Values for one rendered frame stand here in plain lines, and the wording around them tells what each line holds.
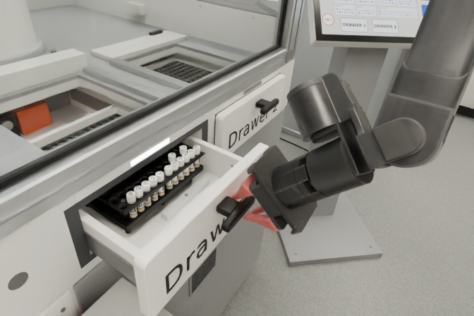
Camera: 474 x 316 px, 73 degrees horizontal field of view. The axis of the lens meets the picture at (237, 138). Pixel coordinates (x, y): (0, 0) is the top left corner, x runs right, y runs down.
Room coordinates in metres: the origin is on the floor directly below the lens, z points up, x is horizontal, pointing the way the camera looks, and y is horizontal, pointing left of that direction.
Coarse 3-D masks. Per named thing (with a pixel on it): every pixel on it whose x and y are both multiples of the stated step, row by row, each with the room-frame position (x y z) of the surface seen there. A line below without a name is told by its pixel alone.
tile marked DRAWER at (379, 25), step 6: (372, 24) 1.10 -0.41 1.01; (378, 24) 1.10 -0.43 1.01; (384, 24) 1.11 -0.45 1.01; (390, 24) 1.11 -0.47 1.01; (396, 24) 1.12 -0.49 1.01; (372, 30) 1.08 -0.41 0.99; (378, 30) 1.09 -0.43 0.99; (384, 30) 1.09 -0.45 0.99; (390, 30) 1.10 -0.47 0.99; (396, 30) 1.10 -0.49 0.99
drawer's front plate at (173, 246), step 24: (264, 144) 0.46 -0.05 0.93; (240, 168) 0.38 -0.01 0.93; (216, 192) 0.33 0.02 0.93; (192, 216) 0.28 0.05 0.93; (216, 216) 0.32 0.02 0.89; (168, 240) 0.24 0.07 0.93; (192, 240) 0.27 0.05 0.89; (216, 240) 0.32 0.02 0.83; (144, 264) 0.21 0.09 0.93; (168, 264) 0.23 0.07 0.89; (192, 264) 0.27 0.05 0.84; (144, 288) 0.21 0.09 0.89; (144, 312) 0.21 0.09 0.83
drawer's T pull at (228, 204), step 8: (224, 200) 0.33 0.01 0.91; (232, 200) 0.33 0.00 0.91; (248, 200) 0.33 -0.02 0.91; (224, 208) 0.31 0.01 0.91; (232, 208) 0.32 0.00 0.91; (240, 208) 0.32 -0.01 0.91; (248, 208) 0.33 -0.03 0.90; (232, 216) 0.30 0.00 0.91; (240, 216) 0.31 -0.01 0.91; (224, 224) 0.29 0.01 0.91; (232, 224) 0.29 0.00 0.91
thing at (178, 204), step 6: (204, 180) 0.44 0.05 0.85; (192, 186) 0.42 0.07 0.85; (198, 186) 0.42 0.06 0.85; (204, 186) 0.43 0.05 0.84; (186, 192) 0.41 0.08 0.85; (192, 192) 0.41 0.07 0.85; (198, 192) 0.42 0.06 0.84; (180, 198) 0.39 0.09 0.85; (186, 198) 0.39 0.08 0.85; (192, 198) 0.40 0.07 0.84; (174, 204) 0.38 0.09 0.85; (180, 204) 0.38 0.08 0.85; (186, 204) 0.39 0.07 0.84; (168, 210) 0.36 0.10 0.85; (174, 210) 0.36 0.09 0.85; (162, 216) 0.35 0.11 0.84; (168, 216) 0.35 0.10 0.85
